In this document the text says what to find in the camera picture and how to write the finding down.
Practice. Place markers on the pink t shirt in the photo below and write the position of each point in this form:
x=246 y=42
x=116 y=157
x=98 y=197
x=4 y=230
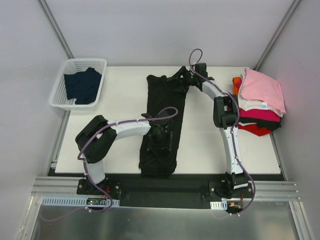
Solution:
x=262 y=89

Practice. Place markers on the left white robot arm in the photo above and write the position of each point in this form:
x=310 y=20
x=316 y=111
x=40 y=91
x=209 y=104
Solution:
x=98 y=136

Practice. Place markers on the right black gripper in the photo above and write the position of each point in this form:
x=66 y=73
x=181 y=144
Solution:
x=182 y=77

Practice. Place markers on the right white cable duct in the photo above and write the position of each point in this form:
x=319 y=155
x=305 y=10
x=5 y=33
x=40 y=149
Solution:
x=219 y=205

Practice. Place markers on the aluminium frame rail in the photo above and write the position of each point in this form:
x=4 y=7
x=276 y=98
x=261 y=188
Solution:
x=265 y=190

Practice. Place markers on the left white cable duct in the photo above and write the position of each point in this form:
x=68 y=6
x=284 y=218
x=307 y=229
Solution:
x=75 y=201

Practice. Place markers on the red t shirt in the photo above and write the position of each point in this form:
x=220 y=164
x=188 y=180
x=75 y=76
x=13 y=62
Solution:
x=254 y=129

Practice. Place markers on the white cable duct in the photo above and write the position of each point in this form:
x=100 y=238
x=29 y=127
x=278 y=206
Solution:
x=219 y=205
x=75 y=201

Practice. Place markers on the white plastic laundry basket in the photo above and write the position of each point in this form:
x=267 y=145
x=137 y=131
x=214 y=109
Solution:
x=58 y=96

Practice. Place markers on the magenta t shirt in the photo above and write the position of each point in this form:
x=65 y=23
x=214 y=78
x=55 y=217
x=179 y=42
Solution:
x=261 y=114

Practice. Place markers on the navy blue t shirt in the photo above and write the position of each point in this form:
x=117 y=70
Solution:
x=83 y=86

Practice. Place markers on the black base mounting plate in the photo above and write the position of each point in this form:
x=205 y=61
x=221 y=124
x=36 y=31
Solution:
x=179 y=191

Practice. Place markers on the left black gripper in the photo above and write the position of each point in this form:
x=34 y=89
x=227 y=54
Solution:
x=161 y=137

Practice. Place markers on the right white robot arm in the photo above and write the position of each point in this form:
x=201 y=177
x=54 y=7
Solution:
x=226 y=116

